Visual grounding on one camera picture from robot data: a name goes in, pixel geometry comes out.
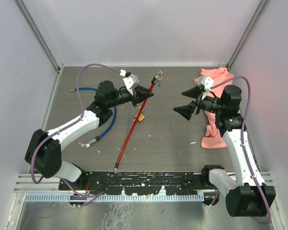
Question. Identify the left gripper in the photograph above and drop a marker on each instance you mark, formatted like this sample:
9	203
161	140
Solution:
138	95

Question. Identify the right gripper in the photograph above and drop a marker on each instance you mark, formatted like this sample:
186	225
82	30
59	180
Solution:
187	110

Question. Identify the red cable lock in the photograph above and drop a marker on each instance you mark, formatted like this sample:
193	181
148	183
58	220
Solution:
153	83

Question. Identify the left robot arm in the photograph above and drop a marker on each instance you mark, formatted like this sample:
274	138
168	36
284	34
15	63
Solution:
44	153

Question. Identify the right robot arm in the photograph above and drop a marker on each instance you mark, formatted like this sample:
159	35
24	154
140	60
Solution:
246	192

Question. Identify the blue lock keys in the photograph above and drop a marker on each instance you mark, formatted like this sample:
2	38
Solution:
84	145

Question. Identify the brass padlock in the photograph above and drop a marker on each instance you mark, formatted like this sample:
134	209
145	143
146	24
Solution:
140	118

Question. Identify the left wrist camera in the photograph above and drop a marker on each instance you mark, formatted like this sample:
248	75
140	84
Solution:
131	82

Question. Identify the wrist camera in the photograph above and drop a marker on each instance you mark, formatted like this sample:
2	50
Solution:
131	82
205	82

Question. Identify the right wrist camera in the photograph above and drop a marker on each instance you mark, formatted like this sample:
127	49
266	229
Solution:
205	82

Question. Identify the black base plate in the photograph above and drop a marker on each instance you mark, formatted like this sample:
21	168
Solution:
142	183

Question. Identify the slotted cable duct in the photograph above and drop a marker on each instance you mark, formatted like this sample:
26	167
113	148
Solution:
68	197

